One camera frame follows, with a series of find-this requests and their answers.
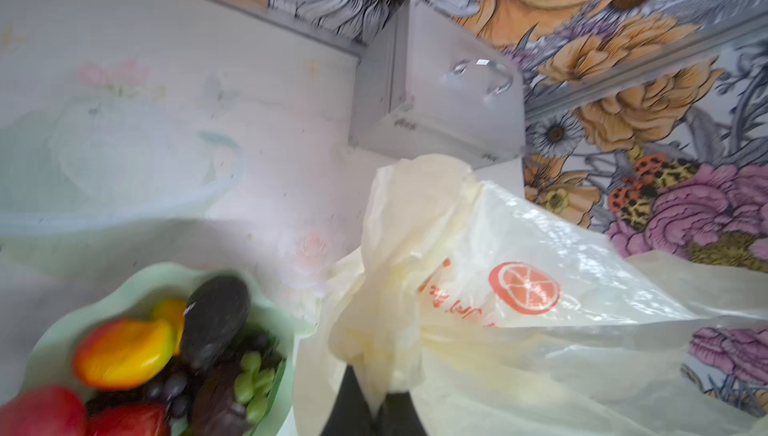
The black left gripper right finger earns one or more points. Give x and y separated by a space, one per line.
398 417

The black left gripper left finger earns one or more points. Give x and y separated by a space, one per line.
350 415

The cream translucent plastic bag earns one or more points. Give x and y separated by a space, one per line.
498 318

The light green wavy plate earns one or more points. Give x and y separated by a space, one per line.
50 360

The red yellow apple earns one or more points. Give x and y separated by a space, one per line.
51 410

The green leaf grape bunch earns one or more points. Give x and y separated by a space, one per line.
253 387

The dark purple fig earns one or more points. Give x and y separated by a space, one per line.
215 411

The dark avocado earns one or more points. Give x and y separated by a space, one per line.
215 312

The red strawberry fruit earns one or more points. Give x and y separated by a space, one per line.
131 420

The yellow red mango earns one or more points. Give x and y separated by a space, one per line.
124 354

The silver aluminium case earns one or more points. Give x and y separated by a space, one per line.
425 85

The aluminium corner post right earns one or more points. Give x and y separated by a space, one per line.
709 42

